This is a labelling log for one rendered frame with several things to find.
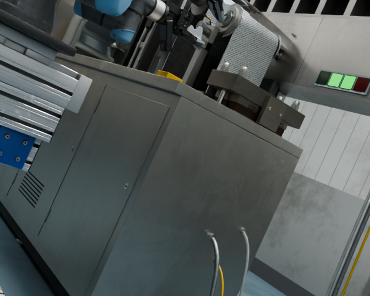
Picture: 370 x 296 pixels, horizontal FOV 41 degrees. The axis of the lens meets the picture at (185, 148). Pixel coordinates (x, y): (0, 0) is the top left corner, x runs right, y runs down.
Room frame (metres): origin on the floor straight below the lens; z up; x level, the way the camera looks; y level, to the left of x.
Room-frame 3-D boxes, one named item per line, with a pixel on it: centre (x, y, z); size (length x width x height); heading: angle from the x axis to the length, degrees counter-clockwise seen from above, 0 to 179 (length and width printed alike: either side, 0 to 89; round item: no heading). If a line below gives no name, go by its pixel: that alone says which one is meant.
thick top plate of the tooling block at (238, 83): (1.95, -0.18, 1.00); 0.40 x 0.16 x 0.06; 127
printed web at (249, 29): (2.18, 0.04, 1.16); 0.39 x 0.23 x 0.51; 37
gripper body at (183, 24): (1.80, 0.23, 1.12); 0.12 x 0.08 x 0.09; 127
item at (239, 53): (2.03, -0.08, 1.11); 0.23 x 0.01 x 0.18; 127
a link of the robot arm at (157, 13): (1.76, 0.30, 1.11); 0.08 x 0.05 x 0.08; 37
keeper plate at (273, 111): (1.89, -0.25, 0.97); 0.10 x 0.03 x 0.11; 127
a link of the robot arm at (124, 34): (1.71, 0.37, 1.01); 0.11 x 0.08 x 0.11; 92
